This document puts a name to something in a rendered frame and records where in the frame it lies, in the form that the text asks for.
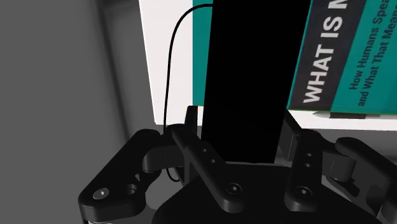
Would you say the teal book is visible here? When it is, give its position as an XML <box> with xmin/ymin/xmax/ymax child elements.
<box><xmin>192</xmin><ymin>0</ymin><xmax>397</xmax><ymax>116</ymax></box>

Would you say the thin black cable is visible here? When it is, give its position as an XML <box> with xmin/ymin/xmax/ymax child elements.
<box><xmin>163</xmin><ymin>3</ymin><xmax>214</xmax><ymax>183</ymax></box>

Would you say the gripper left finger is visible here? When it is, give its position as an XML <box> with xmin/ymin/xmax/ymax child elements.
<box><xmin>77</xmin><ymin>105</ymin><xmax>246</xmax><ymax>224</ymax></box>

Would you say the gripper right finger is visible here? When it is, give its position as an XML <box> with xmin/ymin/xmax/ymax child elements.
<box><xmin>275</xmin><ymin>109</ymin><xmax>397</xmax><ymax>224</ymax></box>

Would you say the black flat rectangular slab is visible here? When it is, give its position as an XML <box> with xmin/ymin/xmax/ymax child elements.
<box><xmin>200</xmin><ymin>0</ymin><xmax>312</xmax><ymax>165</ymax></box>

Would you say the white table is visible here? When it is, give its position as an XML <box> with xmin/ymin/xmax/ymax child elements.
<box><xmin>137</xmin><ymin>0</ymin><xmax>397</xmax><ymax>132</ymax></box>

